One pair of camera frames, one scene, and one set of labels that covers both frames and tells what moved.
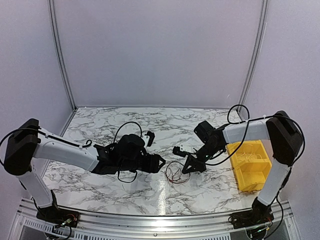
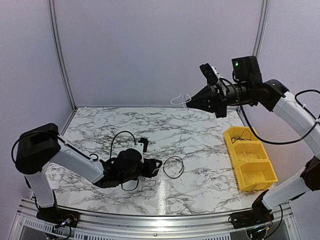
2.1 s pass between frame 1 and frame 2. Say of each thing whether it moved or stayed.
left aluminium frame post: stayed
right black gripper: moved
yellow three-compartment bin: stayed
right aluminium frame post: stayed
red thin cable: moved
